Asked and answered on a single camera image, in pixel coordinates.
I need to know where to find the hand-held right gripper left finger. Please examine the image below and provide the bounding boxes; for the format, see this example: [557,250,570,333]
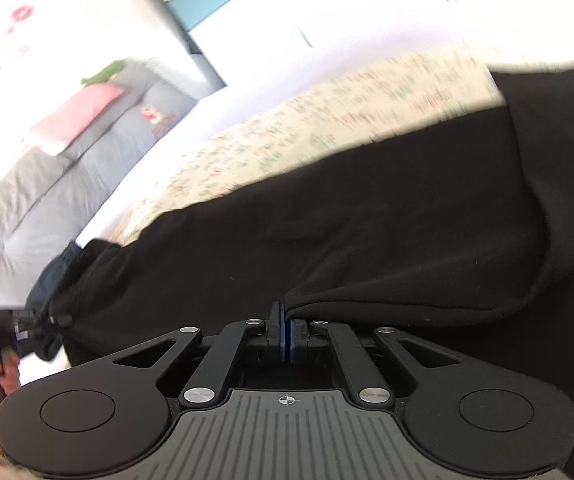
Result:
[112,301,285,407]

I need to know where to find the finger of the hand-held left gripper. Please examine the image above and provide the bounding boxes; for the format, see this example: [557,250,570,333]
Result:
[34,311,74,334]

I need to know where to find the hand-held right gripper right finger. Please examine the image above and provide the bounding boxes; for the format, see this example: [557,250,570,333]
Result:
[287,316,463,406]

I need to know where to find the black elastic-waist pants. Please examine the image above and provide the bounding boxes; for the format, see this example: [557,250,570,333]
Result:
[29,241,90,362]

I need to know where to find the grey padded headboard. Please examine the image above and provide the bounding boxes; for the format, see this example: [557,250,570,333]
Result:
[0,62,200,306]

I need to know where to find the pink striped pillow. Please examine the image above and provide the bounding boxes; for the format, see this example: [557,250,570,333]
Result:
[29,82,124,156]

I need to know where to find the floral blanket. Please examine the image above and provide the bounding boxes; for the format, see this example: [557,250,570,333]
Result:
[112,42,513,248]

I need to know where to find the lilac bed sheet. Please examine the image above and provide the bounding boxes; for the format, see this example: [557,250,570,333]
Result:
[74,25,518,248]

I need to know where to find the green plush toy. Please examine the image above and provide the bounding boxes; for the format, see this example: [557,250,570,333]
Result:
[81,60,128,86]

